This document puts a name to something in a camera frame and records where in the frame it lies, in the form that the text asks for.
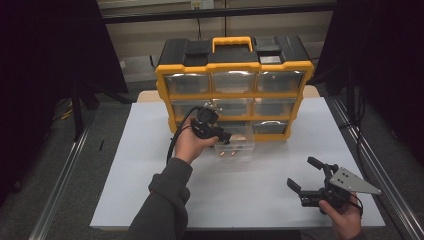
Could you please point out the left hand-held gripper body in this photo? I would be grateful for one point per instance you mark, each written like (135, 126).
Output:
(207, 125)

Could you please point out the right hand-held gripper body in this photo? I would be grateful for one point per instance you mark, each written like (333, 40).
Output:
(350, 183)

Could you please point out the clear plastic organizer drawer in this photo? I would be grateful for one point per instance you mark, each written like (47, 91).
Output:
(240, 146)

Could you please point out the yellow black organizer cabinet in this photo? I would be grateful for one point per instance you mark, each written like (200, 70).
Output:
(233, 66)

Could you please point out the person's left hand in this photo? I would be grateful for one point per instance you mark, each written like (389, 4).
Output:
(188, 146)

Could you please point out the person's right hand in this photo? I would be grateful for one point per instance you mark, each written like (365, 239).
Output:
(345, 220)

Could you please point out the grid of clear drawers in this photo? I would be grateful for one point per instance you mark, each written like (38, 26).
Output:
(186, 83)

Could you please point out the small black floor piece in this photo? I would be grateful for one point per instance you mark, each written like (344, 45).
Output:
(101, 145)

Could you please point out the black curtain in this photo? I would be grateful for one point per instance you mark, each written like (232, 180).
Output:
(40, 66)
(383, 66)

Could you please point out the black metal stand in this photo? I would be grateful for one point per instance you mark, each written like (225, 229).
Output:
(78, 110)

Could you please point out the metal floor rail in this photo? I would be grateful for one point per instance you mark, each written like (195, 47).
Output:
(58, 186)
(383, 166)

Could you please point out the black wall rail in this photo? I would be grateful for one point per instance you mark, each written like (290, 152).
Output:
(216, 14)

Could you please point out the white wall socket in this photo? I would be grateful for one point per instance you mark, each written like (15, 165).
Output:
(202, 4)

